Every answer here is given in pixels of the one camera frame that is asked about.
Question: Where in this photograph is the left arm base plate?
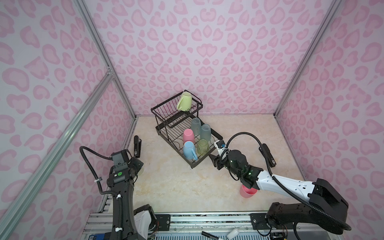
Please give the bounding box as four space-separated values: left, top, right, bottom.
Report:
155 214 171 232

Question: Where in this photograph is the black stapler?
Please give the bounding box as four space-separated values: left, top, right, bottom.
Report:
134 135 142 158
259 144 277 168

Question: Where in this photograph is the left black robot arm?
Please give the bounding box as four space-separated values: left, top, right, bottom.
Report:
79 146 156 240

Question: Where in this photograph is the black marker pen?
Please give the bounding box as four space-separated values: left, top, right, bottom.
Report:
202 231 221 240

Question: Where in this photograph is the blue mug white inside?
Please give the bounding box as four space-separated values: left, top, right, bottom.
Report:
183 141 198 161

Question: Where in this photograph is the light green mug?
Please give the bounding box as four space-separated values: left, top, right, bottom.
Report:
177 92 192 112

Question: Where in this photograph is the pink cup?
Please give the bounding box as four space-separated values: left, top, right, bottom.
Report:
240 185 258 199
183 129 195 144

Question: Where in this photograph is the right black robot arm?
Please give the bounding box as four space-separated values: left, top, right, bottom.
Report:
210 132 352 235

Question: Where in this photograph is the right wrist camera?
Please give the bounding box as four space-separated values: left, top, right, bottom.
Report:
214 140 227 156

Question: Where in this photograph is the white small bottle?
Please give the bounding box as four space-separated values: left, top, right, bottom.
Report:
226 228 240 240

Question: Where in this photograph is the black wire dish rack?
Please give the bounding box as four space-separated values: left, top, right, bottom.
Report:
151 90 223 169

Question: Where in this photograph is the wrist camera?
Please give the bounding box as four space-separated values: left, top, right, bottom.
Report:
214 140 227 156
111 150 130 166

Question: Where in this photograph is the black stapler left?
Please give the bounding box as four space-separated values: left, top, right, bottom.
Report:
134 135 142 158

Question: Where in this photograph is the black stapler right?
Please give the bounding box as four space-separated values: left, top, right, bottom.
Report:
259 144 277 168

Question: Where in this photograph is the green transparent cup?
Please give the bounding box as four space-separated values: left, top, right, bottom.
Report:
197 139 210 156

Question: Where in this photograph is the teal frosted tumbler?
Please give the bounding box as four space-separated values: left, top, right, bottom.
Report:
200 124 211 142
191 118 202 136

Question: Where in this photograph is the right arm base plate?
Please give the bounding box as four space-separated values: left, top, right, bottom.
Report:
250 213 283 231

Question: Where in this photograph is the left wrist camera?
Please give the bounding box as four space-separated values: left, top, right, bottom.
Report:
111 150 130 166

